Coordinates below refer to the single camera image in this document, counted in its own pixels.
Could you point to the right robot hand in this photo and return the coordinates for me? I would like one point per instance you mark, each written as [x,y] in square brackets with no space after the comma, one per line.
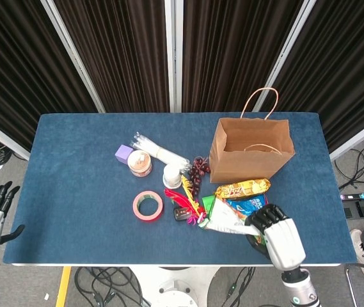
[284,240]

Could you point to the blue snack packet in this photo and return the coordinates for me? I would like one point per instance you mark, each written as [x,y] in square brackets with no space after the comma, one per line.
[245,204]

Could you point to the green white snack packet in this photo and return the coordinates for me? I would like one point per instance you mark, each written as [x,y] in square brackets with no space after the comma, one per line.
[223,219]

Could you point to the yellow snack packet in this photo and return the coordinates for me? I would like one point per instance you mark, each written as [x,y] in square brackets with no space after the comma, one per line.
[242,190]

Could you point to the red yellow feather toy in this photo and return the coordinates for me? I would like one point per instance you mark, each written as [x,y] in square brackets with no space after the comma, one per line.
[181,199]

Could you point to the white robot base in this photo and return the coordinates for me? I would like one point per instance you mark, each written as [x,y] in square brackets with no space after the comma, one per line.
[175,288]

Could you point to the brown paper carrier bag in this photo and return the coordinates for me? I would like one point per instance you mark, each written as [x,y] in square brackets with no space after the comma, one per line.
[249,169]

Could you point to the white paper cup stack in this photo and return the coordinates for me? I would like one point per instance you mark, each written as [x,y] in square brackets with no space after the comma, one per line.
[172,177]

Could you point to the person's light shoe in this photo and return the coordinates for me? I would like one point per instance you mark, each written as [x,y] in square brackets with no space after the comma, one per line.
[357,243]

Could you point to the blue table cover cloth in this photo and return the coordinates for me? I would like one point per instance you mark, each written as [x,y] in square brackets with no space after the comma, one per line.
[73,192]

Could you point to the black car key fob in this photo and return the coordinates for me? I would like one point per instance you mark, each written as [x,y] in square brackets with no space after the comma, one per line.
[180,215]

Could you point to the dark red grape bunch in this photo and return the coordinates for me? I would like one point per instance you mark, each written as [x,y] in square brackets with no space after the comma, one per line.
[197,172]

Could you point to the red tape roll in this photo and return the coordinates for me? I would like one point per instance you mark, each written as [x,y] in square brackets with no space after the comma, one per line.
[148,217]

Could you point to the purple cube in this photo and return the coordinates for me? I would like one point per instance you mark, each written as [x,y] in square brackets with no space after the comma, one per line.
[122,153]

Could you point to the bundle of clear straws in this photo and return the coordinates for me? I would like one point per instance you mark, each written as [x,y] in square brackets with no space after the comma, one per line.
[156,150]

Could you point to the black pleated curtain panel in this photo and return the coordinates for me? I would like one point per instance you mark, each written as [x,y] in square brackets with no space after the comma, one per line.
[15,64]
[121,48]
[226,48]
[345,64]

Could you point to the clear jar of rubber bands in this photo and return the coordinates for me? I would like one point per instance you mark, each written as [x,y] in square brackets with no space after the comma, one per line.
[139,163]

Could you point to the white partition base rail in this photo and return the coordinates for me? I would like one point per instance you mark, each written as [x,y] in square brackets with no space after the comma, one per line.
[2,138]
[357,139]

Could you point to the white partition post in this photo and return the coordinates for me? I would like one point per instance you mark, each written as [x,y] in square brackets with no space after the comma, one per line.
[292,38]
[173,48]
[73,60]

